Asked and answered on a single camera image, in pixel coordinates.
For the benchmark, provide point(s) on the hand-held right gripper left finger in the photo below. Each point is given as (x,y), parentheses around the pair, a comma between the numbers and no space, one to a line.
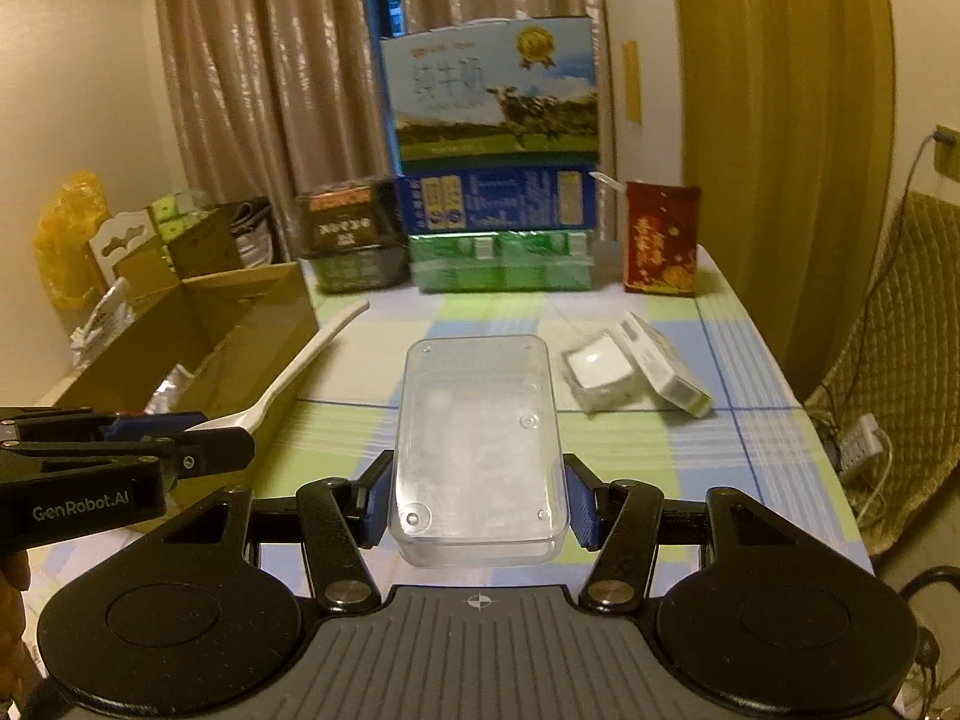
(375,502)

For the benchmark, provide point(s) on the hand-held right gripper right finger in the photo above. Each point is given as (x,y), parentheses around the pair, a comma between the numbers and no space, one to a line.
(581,502)

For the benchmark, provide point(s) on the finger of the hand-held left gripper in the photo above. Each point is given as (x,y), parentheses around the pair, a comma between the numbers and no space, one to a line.
(217,450)
(142,426)

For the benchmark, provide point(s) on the silver foil pouch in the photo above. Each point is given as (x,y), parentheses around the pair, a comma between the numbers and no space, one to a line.
(169,390)

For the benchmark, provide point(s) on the beige plastic spoon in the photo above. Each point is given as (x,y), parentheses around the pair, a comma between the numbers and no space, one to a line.
(300,367)

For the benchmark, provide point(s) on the clear plastic tray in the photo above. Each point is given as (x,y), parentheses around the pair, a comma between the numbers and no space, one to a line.
(480,427)

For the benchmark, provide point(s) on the checked tablecloth desktop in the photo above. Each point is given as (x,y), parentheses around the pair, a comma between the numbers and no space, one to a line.
(750,465)

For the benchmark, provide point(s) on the crumpled white plastic bag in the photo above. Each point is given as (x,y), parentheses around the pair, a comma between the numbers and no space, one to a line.
(105,322)

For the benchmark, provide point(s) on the clear square box white pad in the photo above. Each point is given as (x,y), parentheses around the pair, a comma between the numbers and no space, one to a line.
(600,367)

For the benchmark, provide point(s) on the long white medicine box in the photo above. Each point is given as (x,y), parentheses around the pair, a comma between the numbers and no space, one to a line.
(664,371)

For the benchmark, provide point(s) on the small brown cardboard box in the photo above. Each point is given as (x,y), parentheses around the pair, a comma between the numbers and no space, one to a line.
(206,247)

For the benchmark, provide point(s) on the small green cartons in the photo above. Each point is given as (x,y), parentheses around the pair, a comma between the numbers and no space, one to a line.
(171,214)

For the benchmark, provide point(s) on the yellow plastic bag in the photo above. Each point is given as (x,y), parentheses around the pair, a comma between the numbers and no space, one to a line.
(67,225)

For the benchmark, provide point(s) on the grey striped bundle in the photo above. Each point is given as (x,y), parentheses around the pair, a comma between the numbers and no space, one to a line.
(253,232)

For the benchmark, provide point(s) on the dark printed box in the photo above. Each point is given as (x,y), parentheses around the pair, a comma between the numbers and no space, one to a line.
(349,232)

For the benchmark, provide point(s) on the green carton shrink-wrapped pack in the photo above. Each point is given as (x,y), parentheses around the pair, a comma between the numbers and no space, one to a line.
(495,259)

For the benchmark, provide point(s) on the red gold patterned box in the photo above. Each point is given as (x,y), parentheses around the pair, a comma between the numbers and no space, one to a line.
(660,240)

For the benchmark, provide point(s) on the white power strip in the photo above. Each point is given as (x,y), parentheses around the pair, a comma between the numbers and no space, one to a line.
(859,442)

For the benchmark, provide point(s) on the blue printed carton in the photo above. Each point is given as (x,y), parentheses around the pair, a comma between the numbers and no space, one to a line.
(495,199)

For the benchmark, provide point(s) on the quilted beige chair cover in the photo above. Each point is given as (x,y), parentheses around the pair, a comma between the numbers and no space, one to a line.
(900,315)

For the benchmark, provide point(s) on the blue milk carton cow picture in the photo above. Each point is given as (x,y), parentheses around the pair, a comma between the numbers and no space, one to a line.
(487,90)

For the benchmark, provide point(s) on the yellow curtain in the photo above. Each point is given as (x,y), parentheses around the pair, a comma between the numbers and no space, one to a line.
(787,127)

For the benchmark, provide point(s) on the yellow wall note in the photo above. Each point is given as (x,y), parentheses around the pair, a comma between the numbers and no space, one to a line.
(631,82)

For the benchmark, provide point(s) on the wall socket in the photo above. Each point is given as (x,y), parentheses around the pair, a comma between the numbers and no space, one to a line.
(946,154)

